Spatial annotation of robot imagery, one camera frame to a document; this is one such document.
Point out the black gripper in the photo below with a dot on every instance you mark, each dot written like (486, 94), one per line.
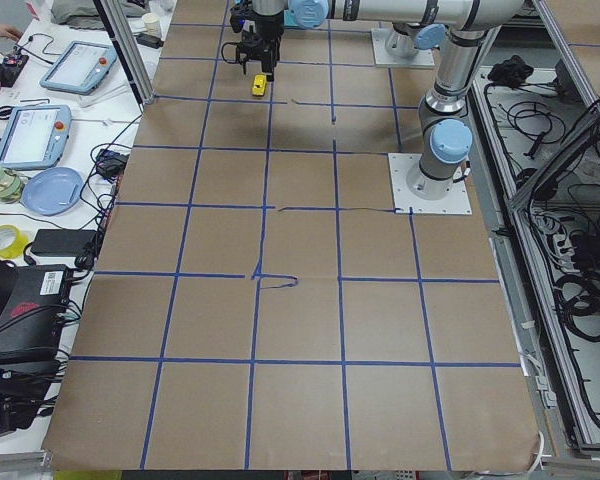
(265, 36)

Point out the yellow beetle toy car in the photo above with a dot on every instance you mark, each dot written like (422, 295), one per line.
(259, 85)

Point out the person's hand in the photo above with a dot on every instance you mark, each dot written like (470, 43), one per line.
(10, 32)

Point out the white paper cup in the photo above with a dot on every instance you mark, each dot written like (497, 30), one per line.
(152, 24)

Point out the upper blue teach pendant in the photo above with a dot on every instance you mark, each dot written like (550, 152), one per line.
(80, 69)

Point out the blue teach pendant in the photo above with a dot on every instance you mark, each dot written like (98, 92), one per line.
(80, 69)
(35, 137)

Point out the black cloth bundle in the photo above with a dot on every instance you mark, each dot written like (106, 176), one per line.
(512, 72)

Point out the lower blue teach pendant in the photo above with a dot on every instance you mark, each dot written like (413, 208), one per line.
(35, 137)

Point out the light blue plate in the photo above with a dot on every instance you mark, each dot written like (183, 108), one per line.
(52, 191)

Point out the black power adapter brick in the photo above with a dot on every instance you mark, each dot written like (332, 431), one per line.
(61, 242)

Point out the green masking tape rolls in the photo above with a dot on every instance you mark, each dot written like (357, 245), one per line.
(11, 185)

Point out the yellow tape roll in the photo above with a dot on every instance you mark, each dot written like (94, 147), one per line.
(12, 242)

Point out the black computer box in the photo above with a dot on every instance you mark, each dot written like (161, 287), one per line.
(32, 298)

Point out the aluminium frame post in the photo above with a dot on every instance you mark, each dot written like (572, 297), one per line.
(123, 41)

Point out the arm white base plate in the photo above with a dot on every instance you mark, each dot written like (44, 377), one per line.
(422, 60)
(415, 193)

